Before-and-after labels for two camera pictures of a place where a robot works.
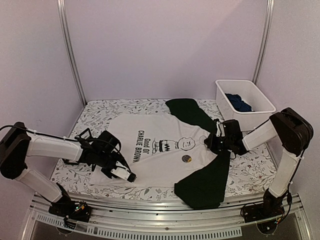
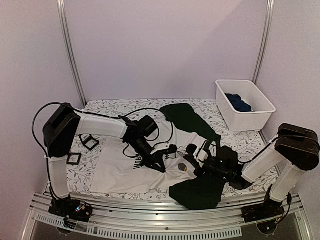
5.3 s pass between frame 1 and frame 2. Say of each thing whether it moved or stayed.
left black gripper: moved
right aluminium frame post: stayed
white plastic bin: stayed
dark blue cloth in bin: stayed
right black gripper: moved
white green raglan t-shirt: moved
